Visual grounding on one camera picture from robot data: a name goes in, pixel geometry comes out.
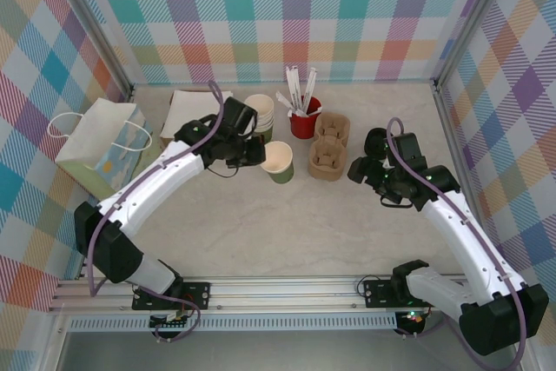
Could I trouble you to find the single green paper cup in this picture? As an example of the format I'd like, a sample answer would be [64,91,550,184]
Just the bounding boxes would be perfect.
[260,140,295,185]

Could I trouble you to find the sky print paper gift bag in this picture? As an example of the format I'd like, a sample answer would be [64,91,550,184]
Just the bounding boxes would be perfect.
[46,97,154,199]

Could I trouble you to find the stack of black cup lids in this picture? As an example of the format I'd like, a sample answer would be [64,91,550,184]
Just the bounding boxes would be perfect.
[363,127,392,158]

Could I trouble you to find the brown cardboard cup carrier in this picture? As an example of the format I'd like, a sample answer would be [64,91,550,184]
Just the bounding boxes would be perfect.
[307,111,352,184]

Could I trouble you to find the stack of green paper cups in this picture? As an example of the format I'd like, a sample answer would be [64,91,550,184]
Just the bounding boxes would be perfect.
[242,93,275,146]

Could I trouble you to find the red metal bucket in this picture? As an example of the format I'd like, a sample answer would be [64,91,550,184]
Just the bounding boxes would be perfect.
[288,96,325,140]

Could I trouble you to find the white napkin stack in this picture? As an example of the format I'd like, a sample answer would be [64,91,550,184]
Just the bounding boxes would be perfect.
[161,89,235,142]

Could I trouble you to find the aluminium side rail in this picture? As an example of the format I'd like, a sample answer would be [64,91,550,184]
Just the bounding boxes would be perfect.
[434,79,496,276]

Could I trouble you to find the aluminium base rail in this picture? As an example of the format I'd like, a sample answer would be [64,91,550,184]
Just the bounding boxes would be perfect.
[47,274,529,314]

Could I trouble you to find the white slotted cable duct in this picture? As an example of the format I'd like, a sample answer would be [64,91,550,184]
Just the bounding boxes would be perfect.
[68,316,399,333]

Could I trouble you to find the aluminium frame post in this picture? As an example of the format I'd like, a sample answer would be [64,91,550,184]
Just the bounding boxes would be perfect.
[54,0,134,98]
[434,0,520,89]

